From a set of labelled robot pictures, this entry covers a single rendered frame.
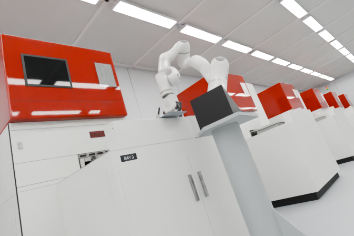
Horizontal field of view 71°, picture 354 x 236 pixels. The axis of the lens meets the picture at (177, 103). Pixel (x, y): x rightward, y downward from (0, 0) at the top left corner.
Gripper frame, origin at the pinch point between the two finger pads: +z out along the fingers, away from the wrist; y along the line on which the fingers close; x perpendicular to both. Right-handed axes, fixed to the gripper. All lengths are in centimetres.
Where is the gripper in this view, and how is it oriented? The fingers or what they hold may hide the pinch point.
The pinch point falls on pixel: (175, 118)
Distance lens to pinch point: 157.4
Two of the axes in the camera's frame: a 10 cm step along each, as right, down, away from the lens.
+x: 6.7, 0.0, 7.4
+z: 3.1, 9.0, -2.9
